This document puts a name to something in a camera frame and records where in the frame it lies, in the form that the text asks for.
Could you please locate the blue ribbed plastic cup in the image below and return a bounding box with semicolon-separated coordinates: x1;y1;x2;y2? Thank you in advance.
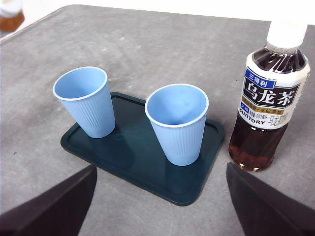
144;83;210;167
52;66;116;139

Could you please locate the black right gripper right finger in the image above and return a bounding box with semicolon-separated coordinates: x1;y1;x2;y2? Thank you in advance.
226;162;315;236

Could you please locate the dark oolong tea bottle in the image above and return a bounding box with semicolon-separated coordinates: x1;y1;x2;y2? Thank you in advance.
228;21;311;172

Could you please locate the dark blue rectangular tray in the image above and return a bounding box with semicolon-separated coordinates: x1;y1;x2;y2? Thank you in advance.
60;92;226;207

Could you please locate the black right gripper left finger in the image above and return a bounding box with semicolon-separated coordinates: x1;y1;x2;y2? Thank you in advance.
0;164;98;236

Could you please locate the jasmine oolong tea bottle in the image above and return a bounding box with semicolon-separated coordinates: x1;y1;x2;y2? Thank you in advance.
0;0;25;32

